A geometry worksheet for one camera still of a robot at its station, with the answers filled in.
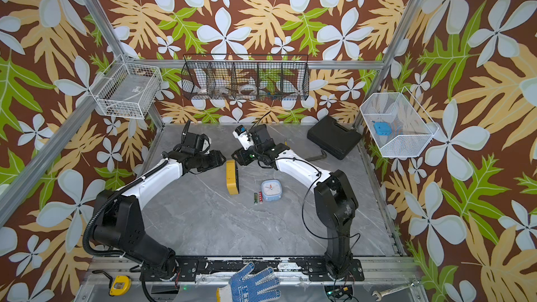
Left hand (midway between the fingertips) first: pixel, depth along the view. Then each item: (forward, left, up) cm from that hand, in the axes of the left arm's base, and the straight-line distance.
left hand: (222, 158), depth 90 cm
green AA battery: (-13, -15, -12) cm, 23 cm away
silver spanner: (-48, -58, -12) cm, 76 cm away
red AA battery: (-13, -17, -12) cm, 24 cm away
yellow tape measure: (-46, +30, -11) cm, 56 cm away
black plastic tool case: (+20, -55, -10) cm, 59 cm away
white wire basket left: (+20, +39, +21) cm, 48 cm away
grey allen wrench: (+11, -49, -13) cm, 52 cm away
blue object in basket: (+7, -67, +13) cm, 68 cm away
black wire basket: (+34, -24, +18) cm, 45 cm away
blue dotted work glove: (-46, -14, -12) cm, 50 cm away
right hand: (0, -6, +4) cm, 8 cm away
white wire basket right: (+7, -73, +14) cm, 75 cm away
